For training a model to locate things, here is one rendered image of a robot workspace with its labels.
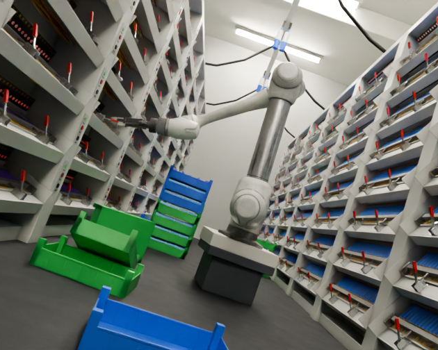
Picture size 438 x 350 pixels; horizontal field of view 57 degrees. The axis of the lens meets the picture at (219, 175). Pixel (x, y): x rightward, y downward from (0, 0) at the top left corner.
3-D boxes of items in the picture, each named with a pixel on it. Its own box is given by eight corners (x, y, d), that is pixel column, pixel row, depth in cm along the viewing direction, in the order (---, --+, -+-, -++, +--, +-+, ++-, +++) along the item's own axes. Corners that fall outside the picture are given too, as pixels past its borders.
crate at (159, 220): (189, 234, 286) (193, 223, 287) (192, 237, 266) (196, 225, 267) (149, 219, 282) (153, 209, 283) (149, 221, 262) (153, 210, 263)
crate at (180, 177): (205, 192, 290) (208, 182, 291) (208, 192, 270) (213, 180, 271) (166, 177, 286) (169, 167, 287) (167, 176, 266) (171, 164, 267)
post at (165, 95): (119, 231, 291) (204, 17, 311) (116, 232, 282) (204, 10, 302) (94, 221, 291) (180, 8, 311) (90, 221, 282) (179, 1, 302)
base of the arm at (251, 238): (244, 240, 211) (247, 230, 212) (263, 250, 190) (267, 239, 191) (214, 230, 205) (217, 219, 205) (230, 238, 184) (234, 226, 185)
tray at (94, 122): (119, 148, 218) (130, 135, 219) (85, 121, 158) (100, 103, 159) (90, 126, 219) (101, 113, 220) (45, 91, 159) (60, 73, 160)
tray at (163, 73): (169, 92, 294) (181, 78, 295) (160, 60, 234) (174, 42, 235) (147, 76, 295) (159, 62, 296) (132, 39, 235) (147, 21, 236)
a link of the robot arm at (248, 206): (261, 231, 185) (259, 232, 163) (227, 221, 188) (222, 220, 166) (306, 77, 192) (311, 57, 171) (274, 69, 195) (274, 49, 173)
